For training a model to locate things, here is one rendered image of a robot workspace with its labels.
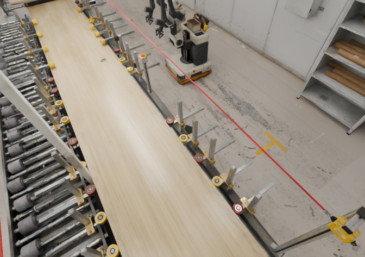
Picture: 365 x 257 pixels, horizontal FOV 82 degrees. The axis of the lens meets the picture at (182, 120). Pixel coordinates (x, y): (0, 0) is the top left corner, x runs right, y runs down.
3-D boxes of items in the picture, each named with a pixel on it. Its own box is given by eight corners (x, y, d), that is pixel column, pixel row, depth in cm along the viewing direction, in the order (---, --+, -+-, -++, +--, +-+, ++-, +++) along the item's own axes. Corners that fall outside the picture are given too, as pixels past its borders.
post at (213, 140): (209, 163, 200) (214, 135, 163) (212, 166, 198) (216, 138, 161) (207, 165, 199) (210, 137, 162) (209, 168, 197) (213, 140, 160)
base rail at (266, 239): (86, 10, 435) (85, 5, 427) (281, 254, 159) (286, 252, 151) (82, 11, 432) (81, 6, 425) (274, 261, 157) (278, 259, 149)
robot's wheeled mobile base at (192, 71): (194, 56, 422) (195, 45, 402) (212, 73, 386) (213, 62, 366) (164, 67, 403) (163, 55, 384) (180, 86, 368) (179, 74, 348)
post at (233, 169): (225, 188, 193) (234, 164, 155) (228, 191, 191) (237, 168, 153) (222, 190, 192) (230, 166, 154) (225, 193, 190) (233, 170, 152)
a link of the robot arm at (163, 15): (164, -15, 244) (160, -18, 251) (159, -14, 243) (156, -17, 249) (168, 22, 278) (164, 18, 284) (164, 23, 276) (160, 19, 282)
